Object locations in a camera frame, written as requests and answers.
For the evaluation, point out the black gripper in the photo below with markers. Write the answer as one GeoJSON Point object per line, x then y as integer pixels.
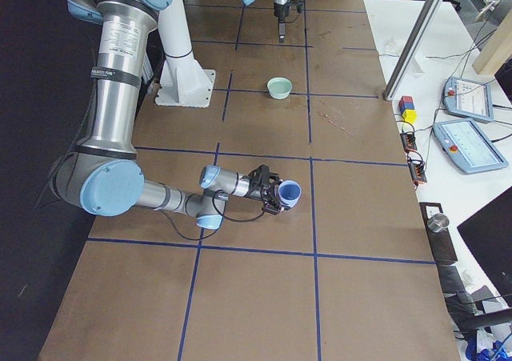
{"type": "Point", "coordinates": [280, 10]}
{"type": "Point", "coordinates": [254, 190]}

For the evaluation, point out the blue plastic cup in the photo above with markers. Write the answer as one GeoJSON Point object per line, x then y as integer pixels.
{"type": "Point", "coordinates": [289, 192]}

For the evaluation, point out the mint green bowl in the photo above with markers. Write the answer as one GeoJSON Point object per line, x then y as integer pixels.
{"type": "Point", "coordinates": [279, 88]}

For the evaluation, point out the brown paper table cover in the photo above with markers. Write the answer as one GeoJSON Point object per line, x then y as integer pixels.
{"type": "Point", "coordinates": [347, 274]}

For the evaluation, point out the orange black power strip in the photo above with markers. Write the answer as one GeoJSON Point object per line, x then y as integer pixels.
{"type": "Point", "coordinates": [417, 171]}
{"type": "Point", "coordinates": [408, 141]}

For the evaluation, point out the red blue yellow blocks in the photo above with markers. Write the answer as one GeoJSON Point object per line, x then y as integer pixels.
{"type": "Point", "coordinates": [407, 109]}

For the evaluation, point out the small metal cup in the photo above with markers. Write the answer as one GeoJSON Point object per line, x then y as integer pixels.
{"type": "Point", "coordinates": [437, 223]}

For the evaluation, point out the lower blue teach pendant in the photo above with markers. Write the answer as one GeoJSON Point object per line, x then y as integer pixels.
{"type": "Point", "coordinates": [468, 147]}

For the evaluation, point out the blue teach pendant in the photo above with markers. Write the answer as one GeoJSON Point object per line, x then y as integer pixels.
{"type": "Point", "coordinates": [467, 98]}
{"type": "Point", "coordinates": [468, 147]}

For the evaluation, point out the upper blue teach pendant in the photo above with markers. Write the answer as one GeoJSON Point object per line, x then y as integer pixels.
{"type": "Point", "coordinates": [467, 98]}

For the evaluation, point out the wooden board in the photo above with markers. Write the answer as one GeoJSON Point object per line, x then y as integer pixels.
{"type": "Point", "coordinates": [496, 51]}

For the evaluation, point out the white camera mast column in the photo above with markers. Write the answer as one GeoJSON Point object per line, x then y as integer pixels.
{"type": "Point", "coordinates": [183, 82]}

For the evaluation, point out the aluminium frame post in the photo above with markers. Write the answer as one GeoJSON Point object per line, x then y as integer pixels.
{"type": "Point", "coordinates": [426, 15]}

